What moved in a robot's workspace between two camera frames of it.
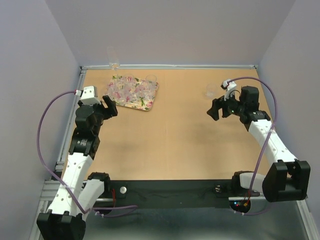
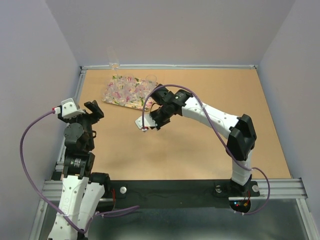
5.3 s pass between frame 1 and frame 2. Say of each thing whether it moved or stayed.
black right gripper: moved
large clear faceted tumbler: stayed
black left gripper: moved
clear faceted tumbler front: stayed
